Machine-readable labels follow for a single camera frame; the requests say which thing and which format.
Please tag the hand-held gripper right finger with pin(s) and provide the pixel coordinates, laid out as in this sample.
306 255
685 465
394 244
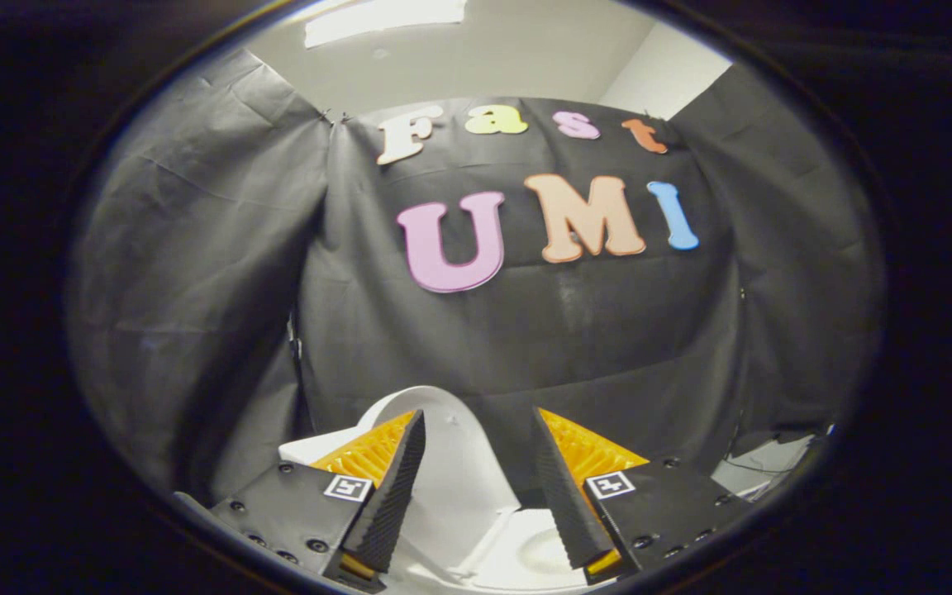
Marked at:
563 496

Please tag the white toilet lid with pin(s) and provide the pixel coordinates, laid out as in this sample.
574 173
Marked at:
455 463

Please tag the black backdrop cloth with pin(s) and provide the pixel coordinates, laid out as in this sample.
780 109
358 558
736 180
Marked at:
525 330

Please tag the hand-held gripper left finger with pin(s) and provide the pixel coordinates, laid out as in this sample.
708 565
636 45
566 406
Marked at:
397 496

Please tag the white toilet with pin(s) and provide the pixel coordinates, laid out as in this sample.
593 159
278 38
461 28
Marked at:
525 554

